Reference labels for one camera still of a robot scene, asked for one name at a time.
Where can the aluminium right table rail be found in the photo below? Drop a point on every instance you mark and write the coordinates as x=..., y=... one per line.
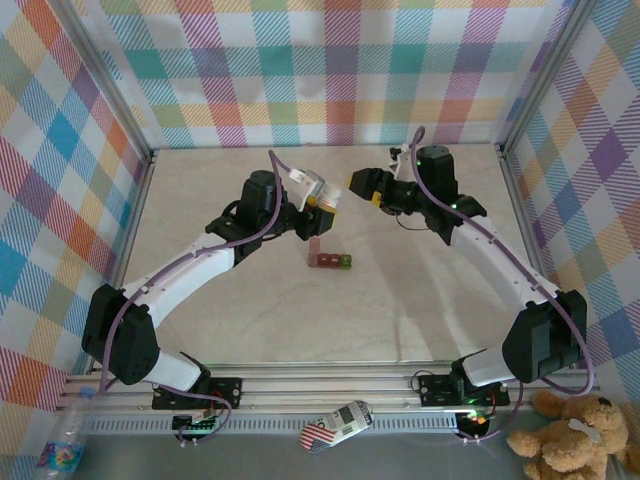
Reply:
x=517, y=200

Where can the flag print newspaper can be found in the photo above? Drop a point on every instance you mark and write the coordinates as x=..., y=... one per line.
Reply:
x=340, y=425

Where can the left black electronics board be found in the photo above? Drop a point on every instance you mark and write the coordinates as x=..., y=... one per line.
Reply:
x=195, y=424

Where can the brown teddy bear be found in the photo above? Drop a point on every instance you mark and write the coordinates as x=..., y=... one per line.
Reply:
x=575, y=440

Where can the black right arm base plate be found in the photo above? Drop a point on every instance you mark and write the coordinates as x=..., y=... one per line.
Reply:
x=435, y=390

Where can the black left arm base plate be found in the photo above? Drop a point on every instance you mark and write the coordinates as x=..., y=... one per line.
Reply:
x=225, y=392

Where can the black electronics board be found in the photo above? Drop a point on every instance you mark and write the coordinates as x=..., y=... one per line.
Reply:
x=472, y=424
x=195, y=424

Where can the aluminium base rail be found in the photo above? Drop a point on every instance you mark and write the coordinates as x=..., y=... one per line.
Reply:
x=325, y=385

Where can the aluminium left table rail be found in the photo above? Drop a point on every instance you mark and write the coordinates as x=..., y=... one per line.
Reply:
x=140, y=200

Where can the aluminium left frame post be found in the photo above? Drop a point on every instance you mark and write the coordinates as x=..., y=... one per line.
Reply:
x=108, y=85

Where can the aluminium frame post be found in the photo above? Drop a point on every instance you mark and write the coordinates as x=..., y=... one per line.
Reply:
x=108, y=85
x=545, y=75

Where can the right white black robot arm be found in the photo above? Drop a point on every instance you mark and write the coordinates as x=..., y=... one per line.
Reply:
x=535, y=345

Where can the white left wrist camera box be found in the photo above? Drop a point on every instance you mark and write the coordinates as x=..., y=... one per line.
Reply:
x=310, y=182

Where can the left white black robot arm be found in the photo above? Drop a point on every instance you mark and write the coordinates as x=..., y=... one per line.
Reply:
x=125, y=340

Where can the right black electronics board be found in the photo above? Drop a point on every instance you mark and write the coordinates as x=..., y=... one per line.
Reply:
x=472, y=424

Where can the aluminium right frame post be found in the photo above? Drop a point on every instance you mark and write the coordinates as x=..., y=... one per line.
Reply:
x=545, y=75

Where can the row of coloured blocks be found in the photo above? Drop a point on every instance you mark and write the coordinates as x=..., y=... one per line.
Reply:
x=330, y=261

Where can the clear plastic water bottle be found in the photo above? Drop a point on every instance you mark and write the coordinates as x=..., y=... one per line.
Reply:
x=70, y=430

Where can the aluminium table rail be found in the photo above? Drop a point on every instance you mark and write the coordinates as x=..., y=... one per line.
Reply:
x=517, y=200
x=140, y=200

